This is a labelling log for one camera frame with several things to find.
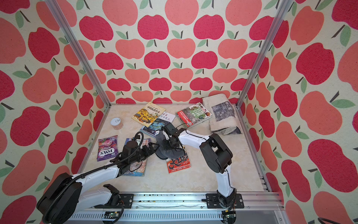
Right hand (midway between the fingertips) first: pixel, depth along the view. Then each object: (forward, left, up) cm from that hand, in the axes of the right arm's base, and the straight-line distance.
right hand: (165, 149), depth 93 cm
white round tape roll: (+14, +39, +5) cm, 42 cm away
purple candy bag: (-4, +39, +1) cm, 40 cm away
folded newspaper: (+26, -40, +4) cm, 48 cm away
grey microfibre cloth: (-4, 0, +2) cm, 5 cm away
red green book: (+32, -17, +1) cm, 36 cm away
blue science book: (+27, +6, -1) cm, 28 cm away
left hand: (-6, +4, +8) cm, 10 cm away
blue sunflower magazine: (-18, +12, +9) cm, 23 cm away
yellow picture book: (+31, +20, -1) cm, 37 cm away
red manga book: (-10, -9, -1) cm, 13 cm away
